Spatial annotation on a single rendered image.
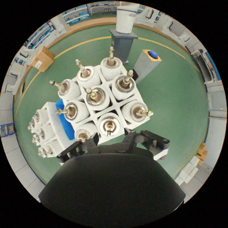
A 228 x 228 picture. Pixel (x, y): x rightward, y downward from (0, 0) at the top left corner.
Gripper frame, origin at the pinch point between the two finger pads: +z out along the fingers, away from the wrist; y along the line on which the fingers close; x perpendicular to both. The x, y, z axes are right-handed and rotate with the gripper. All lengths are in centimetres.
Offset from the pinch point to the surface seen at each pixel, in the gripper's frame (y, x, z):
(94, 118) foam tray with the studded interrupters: -7.6, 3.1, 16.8
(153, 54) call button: 20.9, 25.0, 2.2
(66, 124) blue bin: -34.0, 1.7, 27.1
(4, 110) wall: -620, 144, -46
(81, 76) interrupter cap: -8.9, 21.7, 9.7
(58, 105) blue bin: -38.3, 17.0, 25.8
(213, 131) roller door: 518, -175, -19
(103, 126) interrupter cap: -2.8, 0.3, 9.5
